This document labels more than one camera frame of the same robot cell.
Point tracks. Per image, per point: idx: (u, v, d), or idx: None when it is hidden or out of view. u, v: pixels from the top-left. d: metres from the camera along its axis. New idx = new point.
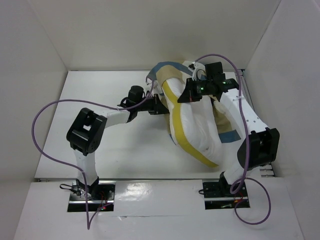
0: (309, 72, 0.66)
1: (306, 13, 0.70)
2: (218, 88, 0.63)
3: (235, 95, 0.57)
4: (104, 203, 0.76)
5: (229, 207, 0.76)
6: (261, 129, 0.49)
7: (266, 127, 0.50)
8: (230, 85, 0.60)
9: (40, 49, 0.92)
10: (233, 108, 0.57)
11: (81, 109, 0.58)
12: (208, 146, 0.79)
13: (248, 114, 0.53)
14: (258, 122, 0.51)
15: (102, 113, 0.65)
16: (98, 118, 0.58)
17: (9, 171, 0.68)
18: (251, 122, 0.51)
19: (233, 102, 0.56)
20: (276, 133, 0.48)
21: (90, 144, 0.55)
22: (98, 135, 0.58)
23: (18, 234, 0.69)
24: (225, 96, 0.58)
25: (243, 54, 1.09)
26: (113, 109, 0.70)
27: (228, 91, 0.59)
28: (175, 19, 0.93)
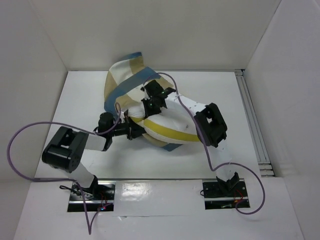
0: (310, 72, 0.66)
1: (306, 12, 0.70)
2: (161, 100, 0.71)
3: (174, 96, 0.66)
4: (104, 203, 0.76)
5: (229, 207, 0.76)
6: (202, 108, 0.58)
7: (206, 105, 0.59)
8: (167, 92, 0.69)
9: (40, 49, 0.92)
10: (177, 106, 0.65)
11: (59, 128, 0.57)
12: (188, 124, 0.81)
13: (189, 103, 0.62)
14: (198, 104, 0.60)
15: None
16: (80, 133, 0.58)
17: (9, 170, 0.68)
18: (193, 107, 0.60)
19: (175, 101, 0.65)
20: (214, 106, 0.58)
21: (73, 155, 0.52)
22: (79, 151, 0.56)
23: (17, 234, 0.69)
24: (169, 101, 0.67)
25: (243, 55, 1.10)
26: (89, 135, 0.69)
27: (167, 96, 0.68)
28: (175, 19, 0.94)
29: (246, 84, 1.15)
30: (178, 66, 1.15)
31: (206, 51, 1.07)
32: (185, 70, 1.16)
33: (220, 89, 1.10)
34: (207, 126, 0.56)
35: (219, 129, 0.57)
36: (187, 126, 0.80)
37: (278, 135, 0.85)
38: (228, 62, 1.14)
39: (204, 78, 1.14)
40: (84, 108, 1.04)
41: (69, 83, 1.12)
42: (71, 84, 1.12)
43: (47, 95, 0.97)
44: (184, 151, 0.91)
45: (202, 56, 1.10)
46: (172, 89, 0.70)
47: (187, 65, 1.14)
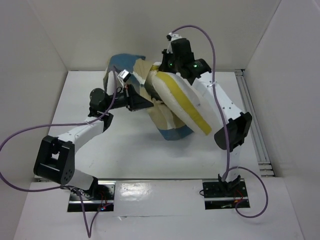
0: (310, 72, 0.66)
1: (306, 12, 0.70)
2: (188, 70, 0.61)
3: (209, 81, 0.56)
4: (104, 203, 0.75)
5: (229, 207, 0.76)
6: (237, 116, 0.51)
7: (240, 113, 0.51)
8: (201, 67, 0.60)
9: (40, 49, 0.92)
10: (207, 95, 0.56)
11: (43, 138, 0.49)
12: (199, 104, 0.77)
13: (222, 101, 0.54)
14: (233, 108, 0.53)
15: (68, 135, 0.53)
16: (64, 145, 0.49)
17: (9, 170, 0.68)
18: (225, 108, 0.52)
19: (208, 89, 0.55)
20: (249, 117, 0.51)
21: (63, 176, 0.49)
22: (70, 163, 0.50)
23: (18, 234, 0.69)
24: (200, 82, 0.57)
25: (243, 55, 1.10)
26: (81, 125, 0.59)
27: (200, 76, 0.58)
28: (175, 19, 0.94)
29: (246, 84, 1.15)
30: None
31: (206, 51, 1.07)
32: None
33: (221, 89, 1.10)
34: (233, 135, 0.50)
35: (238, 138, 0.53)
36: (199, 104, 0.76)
37: (278, 135, 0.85)
38: (228, 62, 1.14)
39: None
40: (84, 108, 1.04)
41: (69, 83, 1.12)
42: (71, 83, 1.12)
43: (47, 95, 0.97)
44: (184, 151, 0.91)
45: (203, 56, 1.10)
46: (208, 68, 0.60)
47: None
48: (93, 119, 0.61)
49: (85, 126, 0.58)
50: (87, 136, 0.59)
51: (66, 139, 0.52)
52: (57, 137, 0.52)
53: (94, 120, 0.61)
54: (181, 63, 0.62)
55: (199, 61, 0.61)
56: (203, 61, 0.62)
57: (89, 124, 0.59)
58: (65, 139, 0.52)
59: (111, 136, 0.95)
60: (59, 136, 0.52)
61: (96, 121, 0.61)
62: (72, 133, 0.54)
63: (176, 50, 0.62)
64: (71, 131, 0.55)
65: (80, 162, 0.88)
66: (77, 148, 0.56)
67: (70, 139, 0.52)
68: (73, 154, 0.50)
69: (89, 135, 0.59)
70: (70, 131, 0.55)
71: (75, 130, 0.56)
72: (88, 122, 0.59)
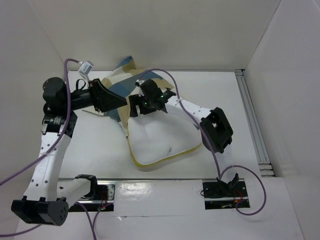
0: (310, 72, 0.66)
1: (306, 12, 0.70)
2: (160, 104, 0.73)
3: (175, 100, 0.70)
4: (104, 203, 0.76)
5: (229, 207, 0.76)
6: (208, 113, 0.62)
7: (209, 111, 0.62)
8: (166, 96, 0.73)
9: (39, 49, 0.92)
10: (179, 111, 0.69)
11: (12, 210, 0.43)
12: (171, 146, 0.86)
13: (193, 109, 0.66)
14: (202, 109, 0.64)
15: (36, 186, 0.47)
16: (39, 208, 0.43)
17: (9, 171, 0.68)
18: (198, 113, 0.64)
19: (177, 105, 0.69)
20: (219, 111, 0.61)
21: (57, 221, 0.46)
22: (58, 208, 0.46)
23: (18, 234, 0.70)
24: (170, 105, 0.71)
25: (243, 55, 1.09)
26: (41, 161, 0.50)
27: (168, 101, 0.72)
28: (174, 19, 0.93)
29: (246, 84, 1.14)
30: (178, 66, 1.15)
31: (206, 51, 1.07)
32: (186, 70, 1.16)
33: (221, 89, 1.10)
34: (214, 132, 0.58)
35: (226, 134, 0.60)
36: (170, 149, 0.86)
37: (278, 135, 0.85)
38: (229, 62, 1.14)
39: (204, 78, 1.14)
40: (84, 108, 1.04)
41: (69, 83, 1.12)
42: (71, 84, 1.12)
43: None
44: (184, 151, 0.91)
45: (203, 56, 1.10)
46: (172, 94, 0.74)
47: (186, 65, 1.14)
48: (53, 141, 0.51)
49: (48, 160, 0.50)
50: (57, 162, 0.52)
51: (37, 194, 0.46)
52: (25, 197, 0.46)
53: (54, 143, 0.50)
54: (152, 99, 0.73)
55: (166, 93, 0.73)
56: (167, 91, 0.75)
57: (51, 153, 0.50)
58: (36, 196, 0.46)
59: (111, 136, 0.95)
60: (27, 192, 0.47)
61: (57, 143, 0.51)
62: (39, 183, 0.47)
63: (145, 91, 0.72)
64: (36, 179, 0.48)
65: (80, 162, 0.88)
66: (56, 182, 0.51)
67: (41, 193, 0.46)
68: (53, 203, 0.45)
69: (58, 160, 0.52)
70: (36, 180, 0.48)
71: (40, 176, 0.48)
72: (46, 154, 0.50)
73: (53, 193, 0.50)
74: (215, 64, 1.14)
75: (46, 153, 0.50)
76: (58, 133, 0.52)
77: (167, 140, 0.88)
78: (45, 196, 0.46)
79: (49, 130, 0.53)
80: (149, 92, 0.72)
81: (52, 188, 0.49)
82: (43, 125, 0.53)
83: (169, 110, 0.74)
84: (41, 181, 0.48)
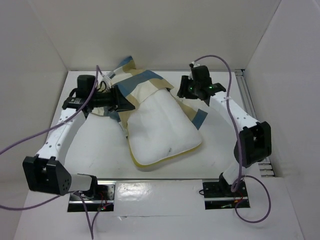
0: (310, 72, 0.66)
1: (306, 12, 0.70)
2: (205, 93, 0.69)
3: (223, 97, 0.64)
4: (104, 203, 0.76)
5: (229, 207, 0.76)
6: (252, 124, 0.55)
7: (256, 122, 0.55)
8: (215, 88, 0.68)
9: (40, 49, 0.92)
10: (222, 109, 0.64)
11: (23, 162, 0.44)
12: (171, 147, 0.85)
13: (238, 113, 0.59)
14: (248, 118, 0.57)
15: (48, 147, 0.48)
16: (49, 163, 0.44)
17: (9, 171, 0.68)
18: (242, 119, 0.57)
19: (222, 103, 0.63)
20: (267, 127, 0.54)
21: (61, 188, 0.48)
22: (63, 176, 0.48)
23: (18, 234, 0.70)
24: (215, 100, 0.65)
25: (243, 55, 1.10)
26: (58, 127, 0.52)
27: (215, 94, 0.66)
28: (174, 19, 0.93)
29: (246, 84, 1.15)
30: (178, 66, 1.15)
31: (206, 51, 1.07)
32: (186, 70, 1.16)
33: None
34: (250, 146, 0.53)
35: (262, 152, 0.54)
36: (169, 149, 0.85)
37: (278, 135, 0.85)
38: (228, 62, 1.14)
39: None
40: None
41: (69, 83, 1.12)
42: (71, 84, 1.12)
43: (47, 95, 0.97)
44: None
45: (203, 56, 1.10)
46: (221, 87, 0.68)
47: (186, 65, 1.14)
48: (72, 114, 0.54)
49: (64, 128, 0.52)
50: (70, 135, 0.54)
51: (48, 154, 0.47)
52: (38, 155, 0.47)
53: (73, 115, 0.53)
54: (199, 86, 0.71)
55: (216, 86, 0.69)
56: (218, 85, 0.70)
57: (68, 122, 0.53)
58: (47, 155, 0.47)
59: (112, 136, 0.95)
60: (40, 151, 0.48)
61: (75, 117, 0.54)
62: (52, 145, 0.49)
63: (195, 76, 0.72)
64: (50, 141, 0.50)
65: (79, 162, 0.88)
66: (65, 153, 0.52)
67: (52, 153, 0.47)
68: (62, 167, 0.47)
69: (72, 133, 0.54)
70: (49, 142, 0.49)
71: (54, 139, 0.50)
72: (65, 122, 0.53)
73: (62, 160, 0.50)
74: (214, 64, 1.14)
75: (64, 122, 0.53)
76: (76, 110, 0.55)
77: (166, 140, 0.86)
78: (55, 155, 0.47)
79: (68, 107, 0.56)
80: (198, 78, 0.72)
81: (62, 156, 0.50)
82: (63, 103, 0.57)
83: (211, 104, 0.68)
84: (54, 143, 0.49)
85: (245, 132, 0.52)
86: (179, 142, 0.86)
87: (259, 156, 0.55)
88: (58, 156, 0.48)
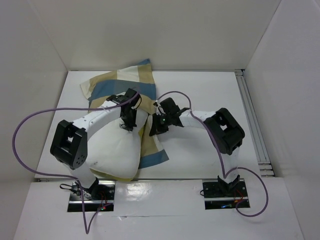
0: (310, 72, 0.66)
1: (306, 13, 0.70)
2: (177, 120, 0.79)
3: (187, 112, 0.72)
4: (104, 203, 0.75)
5: (229, 207, 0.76)
6: (213, 114, 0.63)
7: (216, 111, 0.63)
8: (181, 111, 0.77)
9: (40, 49, 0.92)
10: (189, 120, 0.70)
11: (59, 122, 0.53)
12: (98, 160, 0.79)
13: (200, 113, 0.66)
14: (208, 113, 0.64)
15: (83, 121, 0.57)
16: (78, 132, 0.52)
17: (10, 171, 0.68)
18: (204, 115, 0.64)
19: (188, 115, 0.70)
20: (224, 111, 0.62)
21: (75, 159, 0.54)
22: (82, 149, 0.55)
23: (17, 234, 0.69)
24: (183, 116, 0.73)
25: (243, 54, 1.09)
26: (97, 110, 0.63)
27: (182, 113, 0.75)
28: (174, 20, 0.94)
29: (246, 84, 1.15)
30: (178, 66, 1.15)
31: (206, 52, 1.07)
32: (186, 70, 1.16)
33: (221, 89, 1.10)
34: (219, 130, 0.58)
35: (235, 134, 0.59)
36: (95, 162, 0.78)
37: (278, 134, 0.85)
38: (228, 62, 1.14)
39: (204, 78, 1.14)
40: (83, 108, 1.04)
41: (69, 83, 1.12)
42: (71, 83, 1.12)
43: (47, 95, 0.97)
44: (184, 151, 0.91)
45: (203, 56, 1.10)
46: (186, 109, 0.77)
47: (186, 65, 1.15)
48: (112, 105, 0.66)
49: (101, 112, 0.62)
50: (103, 121, 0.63)
51: (81, 125, 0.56)
52: (73, 122, 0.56)
53: (112, 107, 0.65)
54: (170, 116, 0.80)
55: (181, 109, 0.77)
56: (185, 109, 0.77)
57: (106, 110, 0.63)
58: (80, 125, 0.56)
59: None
60: (75, 121, 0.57)
61: (113, 107, 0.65)
62: (87, 120, 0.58)
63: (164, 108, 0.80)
64: (86, 117, 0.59)
65: None
66: (91, 133, 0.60)
67: (84, 126, 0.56)
68: (85, 140, 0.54)
69: (105, 119, 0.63)
70: (85, 117, 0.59)
71: (90, 117, 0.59)
72: (104, 108, 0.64)
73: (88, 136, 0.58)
74: (214, 64, 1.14)
75: (104, 108, 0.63)
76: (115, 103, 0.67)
77: (107, 155, 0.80)
78: (85, 127, 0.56)
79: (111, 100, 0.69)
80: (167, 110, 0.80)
81: (89, 133, 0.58)
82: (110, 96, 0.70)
83: (183, 122, 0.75)
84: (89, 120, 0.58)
85: (209, 120, 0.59)
86: (107, 159, 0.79)
87: (235, 140, 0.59)
88: (87, 130, 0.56)
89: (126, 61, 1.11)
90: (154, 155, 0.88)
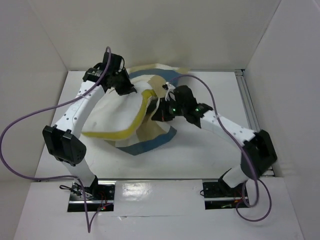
0: (310, 72, 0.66)
1: (306, 13, 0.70)
2: (195, 118, 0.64)
3: (213, 116, 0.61)
4: (104, 203, 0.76)
5: (229, 207, 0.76)
6: (251, 136, 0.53)
7: (254, 132, 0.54)
8: (202, 110, 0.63)
9: (40, 49, 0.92)
10: (215, 128, 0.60)
11: (43, 130, 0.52)
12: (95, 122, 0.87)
13: (233, 128, 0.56)
14: (244, 131, 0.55)
15: (65, 120, 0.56)
16: (65, 136, 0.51)
17: (9, 170, 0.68)
18: (238, 133, 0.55)
19: (213, 122, 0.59)
20: (264, 134, 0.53)
21: (75, 156, 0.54)
22: (78, 146, 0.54)
23: (18, 234, 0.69)
24: (205, 121, 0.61)
25: (243, 54, 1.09)
26: (77, 101, 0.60)
27: (204, 115, 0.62)
28: (174, 20, 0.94)
29: (246, 84, 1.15)
30: (178, 66, 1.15)
31: (206, 51, 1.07)
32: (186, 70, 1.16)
33: (221, 89, 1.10)
34: (257, 158, 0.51)
35: (271, 161, 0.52)
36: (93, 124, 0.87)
37: (278, 134, 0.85)
38: (228, 62, 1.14)
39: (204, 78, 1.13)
40: None
41: (69, 83, 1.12)
42: (71, 83, 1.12)
43: (47, 95, 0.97)
44: (184, 151, 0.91)
45: (203, 56, 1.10)
46: (208, 107, 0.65)
47: (186, 65, 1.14)
48: (90, 87, 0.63)
49: (82, 102, 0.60)
50: (87, 108, 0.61)
51: (65, 126, 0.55)
52: (55, 126, 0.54)
53: (90, 89, 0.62)
54: (185, 110, 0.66)
55: (202, 107, 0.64)
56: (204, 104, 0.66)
57: (85, 96, 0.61)
58: (64, 127, 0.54)
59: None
60: (58, 124, 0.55)
61: (92, 90, 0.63)
62: (69, 118, 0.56)
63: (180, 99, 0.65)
64: (68, 114, 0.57)
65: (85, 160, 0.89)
66: (80, 126, 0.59)
67: (68, 126, 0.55)
68: (76, 139, 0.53)
69: (89, 105, 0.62)
70: (67, 115, 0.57)
71: (71, 112, 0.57)
72: (83, 96, 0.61)
73: (77, 132, 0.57)
74: (214, 64, 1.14)
75: (83, 96, 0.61)
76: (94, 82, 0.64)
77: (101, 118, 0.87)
78: (71, 128, 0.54)
79: (88, 78, 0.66)
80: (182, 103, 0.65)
81: (78, 127, 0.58)
82: (85, 74, 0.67)
83: (202, 127, 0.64)
84: (71, 117, 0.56)
85: (248, 146, 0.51)
86: (102, 121, 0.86)
87: (266, 166, 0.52)
88: (73, 129, 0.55)
89: (126, 61, 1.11)
90: (162, 136, 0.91)
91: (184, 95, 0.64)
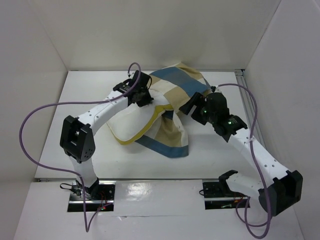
0: (310, 72, 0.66)
1: (305, 13, 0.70)
2: (224, 130, 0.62)
3: (245, 137, 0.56)
4: (104, 203, 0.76)
5: (229, 207, 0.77)
6: (282, 175, 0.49)
7: (287, 171, 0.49)
8: (235, 123, 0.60)
9: (39, 49, 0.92)
10: (245, 150, 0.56)
11: (65, 118, 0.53)
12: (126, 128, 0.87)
13: (264, 159, 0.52)
14: (277, 166, 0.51)
15: (88, 116, 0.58)
16: (83, 128, 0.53)
17: (10, 170, 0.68)
18: (270, 167, 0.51)
19: (245, 144, 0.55)
20: (299, 177, 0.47)
21: (83, 154, 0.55)
22: (89, 143, 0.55)
23: (17, 234, 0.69)
24: (236, 139, 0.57)
25: (243, 55, 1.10)
26: (103, 103, 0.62)
27: (236, 132, 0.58)
28: (174, 20, 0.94)
29: (246, 84, 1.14)
30: None
31: (206, 51, 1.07)
32: None
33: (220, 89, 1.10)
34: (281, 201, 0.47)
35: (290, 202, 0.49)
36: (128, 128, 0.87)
37: (278, 135, 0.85)
38: (228, 62, 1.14)
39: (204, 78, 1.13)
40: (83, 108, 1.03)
41: (69, 83, 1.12)
42: (71, 83, 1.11)
43: (47, 95, 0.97)
44: None
45: (203, 56, 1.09)
46: (243, 123, 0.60)
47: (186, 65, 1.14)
48: (117, 96, 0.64)
49: (107, 105, 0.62)
50: (109, 113, 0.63)
51: (86, 120, 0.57)
52: (78, 118, 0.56)
53: (118, 97, 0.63)
54: (215, 121, 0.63)
55: (234, 117, 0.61)
56: (238, 118, 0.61)
57: (112, 102, 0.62)
58: (85, 120, 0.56)
59: None
60: (80, 116, 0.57)
61: (119, 98, 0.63)
62: (92, 115, 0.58)
63: (212, 107, 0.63)
64: (92, 111, 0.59)
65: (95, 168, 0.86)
66: (98, 126, 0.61)
67: (88, 121, 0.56)
68: (92, 136, 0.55)
69: (111, 111, 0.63)
70: (91, 111, 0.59)
71: (96, 111, 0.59)
72: (110, 100, 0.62)
73: (95, 130, 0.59)
74: (214, 64, 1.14)
75: (109, 100, 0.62)
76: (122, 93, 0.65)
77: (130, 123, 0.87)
78: (91, 123, 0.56)
79: (117, 90, 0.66)
80: (216, 111, 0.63)
81: (96, 127, 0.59)
82: (116, 86, 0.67)
83: (231, 141, 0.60)
84: (93, 115, 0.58)
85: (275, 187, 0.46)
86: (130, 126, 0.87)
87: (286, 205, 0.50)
88: (92, 126, 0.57)
89: (126, 61, 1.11)
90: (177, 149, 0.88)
91: (216, 104, 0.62)
